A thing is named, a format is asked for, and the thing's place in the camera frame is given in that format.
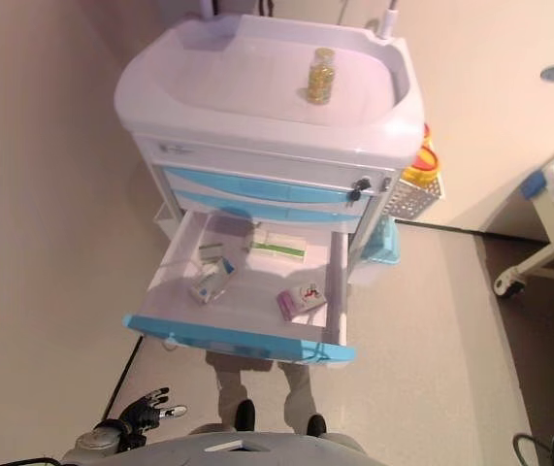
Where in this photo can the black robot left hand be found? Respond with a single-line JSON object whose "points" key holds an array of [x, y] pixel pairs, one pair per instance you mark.
{"points": [[143, 412]]}

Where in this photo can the blue white cart drawer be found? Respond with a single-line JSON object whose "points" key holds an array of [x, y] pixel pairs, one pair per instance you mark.
{"points": [[257, 184], [247, 310], [286, 214]]}

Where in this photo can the clear bottle yellow capsules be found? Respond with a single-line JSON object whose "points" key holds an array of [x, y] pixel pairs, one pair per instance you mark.
{"points": [[318, 77]]}

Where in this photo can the blue white medicine box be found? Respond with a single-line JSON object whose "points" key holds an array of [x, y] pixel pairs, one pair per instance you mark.
{"points": [[223, 271], [205, 291]]}

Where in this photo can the pink white medicine box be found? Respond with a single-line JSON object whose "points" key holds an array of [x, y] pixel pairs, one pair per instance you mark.
{"points": [[303, 298]]}

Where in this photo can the grey robot torso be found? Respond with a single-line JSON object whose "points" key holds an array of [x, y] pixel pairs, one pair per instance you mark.
{"points": [[218, 451]]}

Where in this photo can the robot left leg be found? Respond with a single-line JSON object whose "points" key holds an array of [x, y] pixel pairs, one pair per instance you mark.
{"points": [[245, 415]]}

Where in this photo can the robot leg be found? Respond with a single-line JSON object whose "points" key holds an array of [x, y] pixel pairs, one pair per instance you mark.
{"points": [[245, 415], [316, 424]]}

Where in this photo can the blue bed corner bumper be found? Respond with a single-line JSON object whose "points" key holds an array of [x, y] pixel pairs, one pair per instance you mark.
{"points": [[532, 184]]}

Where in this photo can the yellow sharps container red lid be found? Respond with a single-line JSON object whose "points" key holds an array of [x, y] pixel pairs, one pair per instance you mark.
{"points": [[424, 167]]}

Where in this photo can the robot right leg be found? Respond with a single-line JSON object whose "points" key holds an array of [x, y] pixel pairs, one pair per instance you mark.
{"points": [[316, 424]]}

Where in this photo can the small grey green box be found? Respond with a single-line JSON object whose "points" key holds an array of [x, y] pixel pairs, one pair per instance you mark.
{"points": [[212, 252]]}

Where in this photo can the metal IV pole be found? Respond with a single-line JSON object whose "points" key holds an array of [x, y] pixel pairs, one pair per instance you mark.
{"points": [[388, 22]]}

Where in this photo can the white perforated basket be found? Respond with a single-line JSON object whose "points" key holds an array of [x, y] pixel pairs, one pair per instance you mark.
{"points": [[414, 201]]}

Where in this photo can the white box green stripe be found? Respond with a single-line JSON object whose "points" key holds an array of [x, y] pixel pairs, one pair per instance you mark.
{"points": [[279, 245]]}

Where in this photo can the bed caster wheel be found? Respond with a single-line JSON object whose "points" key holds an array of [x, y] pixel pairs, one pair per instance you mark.
{"points": [[507, 286]]}

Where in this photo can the black cart keys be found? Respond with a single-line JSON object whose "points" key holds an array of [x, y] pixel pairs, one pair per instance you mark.
{"points": [[360, 187]]}

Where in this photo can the white medical cart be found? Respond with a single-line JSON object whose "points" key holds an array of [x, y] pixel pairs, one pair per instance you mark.
{"points": [[257, 87]]}

